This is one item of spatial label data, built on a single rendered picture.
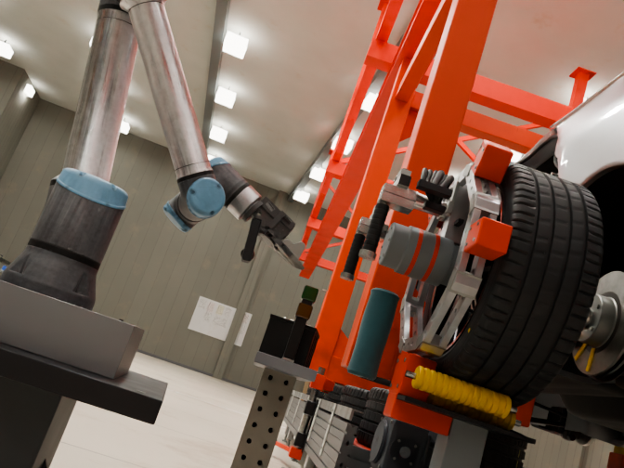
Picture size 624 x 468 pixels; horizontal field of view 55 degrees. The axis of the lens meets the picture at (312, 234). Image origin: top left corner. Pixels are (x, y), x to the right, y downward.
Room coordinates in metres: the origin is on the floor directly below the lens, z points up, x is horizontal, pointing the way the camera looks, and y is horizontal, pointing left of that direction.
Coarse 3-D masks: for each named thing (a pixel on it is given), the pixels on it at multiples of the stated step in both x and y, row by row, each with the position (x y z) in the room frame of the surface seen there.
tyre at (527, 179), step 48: (528, 192) 1.37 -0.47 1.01; (576, 192) 1.42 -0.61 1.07; (528, 240) 1.33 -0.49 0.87; (576, 240) 1.34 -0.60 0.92; (432, 288) 1.93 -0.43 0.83; (528, 288) 1.34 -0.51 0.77; (576, 288) 1.34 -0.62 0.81; (480, 336) 1.41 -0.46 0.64; (528, 336) 1.38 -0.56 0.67; (576, 336) 1.37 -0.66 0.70; (480, 384) 1.55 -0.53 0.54; (528, 384) 1.48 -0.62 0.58
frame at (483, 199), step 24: (480, 192) 1.41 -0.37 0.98; (432, 216) 1.84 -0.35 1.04; (480, 216) 1.41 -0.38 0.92; (456, 264) 1.41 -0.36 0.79; (480, 264) 1.39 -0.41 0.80; (408, 288) 1.90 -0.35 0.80; (456, 288) 1.40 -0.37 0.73; (408, 312) 1.85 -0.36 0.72; (456, 312) 1.45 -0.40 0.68; (408, 336) 1.77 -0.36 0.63; (432, 336) 1.51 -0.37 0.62
